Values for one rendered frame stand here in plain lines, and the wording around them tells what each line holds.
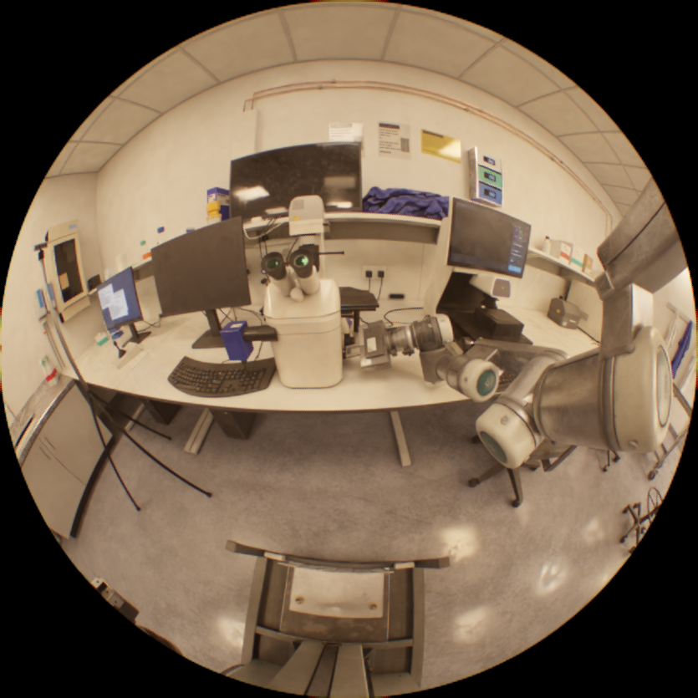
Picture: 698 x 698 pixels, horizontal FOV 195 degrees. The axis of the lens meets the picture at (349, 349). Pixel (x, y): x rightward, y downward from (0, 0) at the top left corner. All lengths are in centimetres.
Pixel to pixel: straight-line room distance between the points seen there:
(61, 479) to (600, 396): 244
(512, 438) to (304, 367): 49
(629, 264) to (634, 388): 8
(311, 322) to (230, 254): 48
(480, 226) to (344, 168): 70
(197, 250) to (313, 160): 70
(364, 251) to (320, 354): 83
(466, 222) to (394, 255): 58
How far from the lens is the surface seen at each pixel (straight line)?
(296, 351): 53
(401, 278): 131
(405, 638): 94
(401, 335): 55
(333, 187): 113
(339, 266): 124
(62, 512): 239
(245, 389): 65
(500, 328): 85
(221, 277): 87
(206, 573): 141
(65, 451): 224
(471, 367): 40
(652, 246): 19
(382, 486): 124
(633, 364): 19
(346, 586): 85
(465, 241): 84
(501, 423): 27
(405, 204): 111
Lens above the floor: 116
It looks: 32 degrees down
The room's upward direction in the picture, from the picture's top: 1 degrees counter-clockwise
